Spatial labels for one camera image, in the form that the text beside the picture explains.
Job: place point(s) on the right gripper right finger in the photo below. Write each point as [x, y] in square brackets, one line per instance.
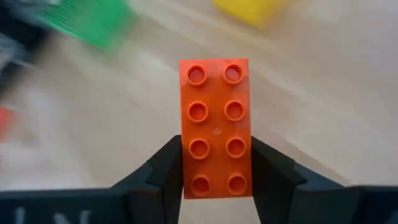
[273, 186]

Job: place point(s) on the yellow plastic basket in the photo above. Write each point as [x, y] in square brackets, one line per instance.
[252, 11]

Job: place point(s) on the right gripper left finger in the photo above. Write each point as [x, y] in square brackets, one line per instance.
[161, 186]

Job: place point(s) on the green plastic basket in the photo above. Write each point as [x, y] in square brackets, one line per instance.
[90, 21]

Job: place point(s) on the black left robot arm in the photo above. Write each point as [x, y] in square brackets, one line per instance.
[15, 31]

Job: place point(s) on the orange studded block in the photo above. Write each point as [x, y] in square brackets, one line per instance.
[4, 123]
[216, 124]

